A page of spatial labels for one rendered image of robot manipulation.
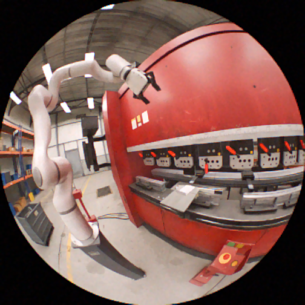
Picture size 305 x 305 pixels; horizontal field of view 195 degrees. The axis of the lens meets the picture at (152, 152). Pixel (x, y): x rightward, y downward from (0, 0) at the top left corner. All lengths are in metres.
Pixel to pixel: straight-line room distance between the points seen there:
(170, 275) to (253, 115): 1.57
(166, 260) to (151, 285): 0.43
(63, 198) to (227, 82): 0.98
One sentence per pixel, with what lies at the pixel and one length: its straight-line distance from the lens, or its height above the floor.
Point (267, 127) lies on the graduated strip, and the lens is 0.63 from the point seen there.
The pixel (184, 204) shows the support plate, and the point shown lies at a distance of 0.59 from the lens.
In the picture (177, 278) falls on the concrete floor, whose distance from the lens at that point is 1.39.
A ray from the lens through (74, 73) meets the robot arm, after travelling 0.58.
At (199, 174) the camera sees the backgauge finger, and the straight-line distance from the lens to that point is 0.92.
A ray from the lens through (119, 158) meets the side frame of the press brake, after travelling 1.22.
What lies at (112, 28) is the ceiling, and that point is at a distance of 4.45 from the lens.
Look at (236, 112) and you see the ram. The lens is 0.59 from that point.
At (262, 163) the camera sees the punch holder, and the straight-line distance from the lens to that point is 0.64.
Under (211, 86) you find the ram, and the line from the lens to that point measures 0.64.
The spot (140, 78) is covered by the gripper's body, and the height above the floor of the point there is 1.67.
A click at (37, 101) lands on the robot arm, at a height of 1.68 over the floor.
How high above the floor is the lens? 1.39
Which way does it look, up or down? 6 degrees down
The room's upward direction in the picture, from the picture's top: 10 degrees counter-clockwise
